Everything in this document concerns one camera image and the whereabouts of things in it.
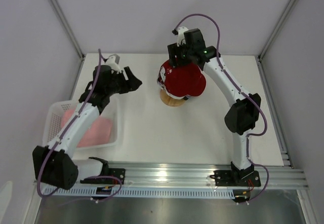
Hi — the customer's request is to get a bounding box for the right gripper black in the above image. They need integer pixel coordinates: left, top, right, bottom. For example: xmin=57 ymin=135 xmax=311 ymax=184
xmin=167 ymin=42 xmax=192 ymax=69

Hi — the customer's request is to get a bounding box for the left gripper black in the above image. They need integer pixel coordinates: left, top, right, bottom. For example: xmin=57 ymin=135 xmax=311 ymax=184
xmin=106 ymin=67 xmax=142 ymax=96

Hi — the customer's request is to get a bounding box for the red LA baseball cap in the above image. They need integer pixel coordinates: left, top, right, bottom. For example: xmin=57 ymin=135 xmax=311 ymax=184
xmin=157 ymin=60 xmax=206 ymax=97

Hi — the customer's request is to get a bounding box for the white baseball cap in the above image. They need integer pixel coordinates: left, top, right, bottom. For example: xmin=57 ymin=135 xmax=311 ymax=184
xmin=161 ymin=89 xmax=189 ymax=100

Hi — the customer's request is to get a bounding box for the pink baseball cap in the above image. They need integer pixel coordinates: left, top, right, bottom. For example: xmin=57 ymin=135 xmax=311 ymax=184
xmin=77 ymin=116 xmax=113 ymax=148

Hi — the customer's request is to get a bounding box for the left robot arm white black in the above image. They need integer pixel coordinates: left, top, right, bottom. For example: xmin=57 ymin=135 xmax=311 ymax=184
xmin=32 ymin=63 xmax=142 ymax=190

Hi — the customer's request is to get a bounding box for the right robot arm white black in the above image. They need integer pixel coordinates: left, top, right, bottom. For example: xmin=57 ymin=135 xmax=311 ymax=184
xmin=168 ymin=26 xmax=261 ymax=185

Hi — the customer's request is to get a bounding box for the wooden hat stand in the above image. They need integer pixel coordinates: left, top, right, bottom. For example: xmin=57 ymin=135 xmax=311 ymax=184
xmin=159 ymin=90 xmax=185 ymax=107

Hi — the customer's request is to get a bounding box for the white plastic bin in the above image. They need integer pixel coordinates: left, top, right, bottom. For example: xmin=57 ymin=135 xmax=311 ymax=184
xmin=43 ymin=97 xmax=123 ymax=151

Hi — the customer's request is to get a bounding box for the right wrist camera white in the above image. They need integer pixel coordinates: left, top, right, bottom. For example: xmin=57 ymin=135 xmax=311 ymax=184
xmin=172 ymin=26 xmax=189 ymax=47

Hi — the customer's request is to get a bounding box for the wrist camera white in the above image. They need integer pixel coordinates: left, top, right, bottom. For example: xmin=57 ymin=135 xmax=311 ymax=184
xmin=172 ymin=26 xmax=189 ymax=47
xmin=103 ymin=54 xmax=122 ymax=73

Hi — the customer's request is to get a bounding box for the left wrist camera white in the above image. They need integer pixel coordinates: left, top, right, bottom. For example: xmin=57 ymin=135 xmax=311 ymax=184
xmin=103 ymin=54 xmax=122 ymax=73

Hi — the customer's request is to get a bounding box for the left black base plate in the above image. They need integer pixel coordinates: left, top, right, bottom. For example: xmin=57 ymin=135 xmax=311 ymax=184
xmin=80 ymin=168 xmax=126 ymax=184

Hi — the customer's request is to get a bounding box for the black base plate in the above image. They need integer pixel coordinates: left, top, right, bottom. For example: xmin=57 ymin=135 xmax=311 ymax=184
xmin=209 ymin=170 xmax=261 ymax=187
xmin=80 ymin=168 xmax=126 ymax=184

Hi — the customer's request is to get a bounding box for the white slotted cable duct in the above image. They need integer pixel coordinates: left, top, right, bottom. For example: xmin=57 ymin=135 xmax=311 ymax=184
xmin=54 ymin=186 xmax=235 ymax=199

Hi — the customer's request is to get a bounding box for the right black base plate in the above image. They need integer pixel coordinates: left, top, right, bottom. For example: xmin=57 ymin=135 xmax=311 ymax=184
xmin=209 ymin=170 xmax=261 ymax=187

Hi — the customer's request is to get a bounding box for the right aluminium corner post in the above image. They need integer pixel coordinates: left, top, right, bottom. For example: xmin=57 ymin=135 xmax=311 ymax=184
xmin=258 ymin=0 xmax=299 ymax=61

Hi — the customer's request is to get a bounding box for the aluminium mounting rail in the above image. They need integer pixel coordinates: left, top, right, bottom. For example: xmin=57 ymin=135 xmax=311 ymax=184
xmin=73 ymin=158 xmax=308 ymax=190

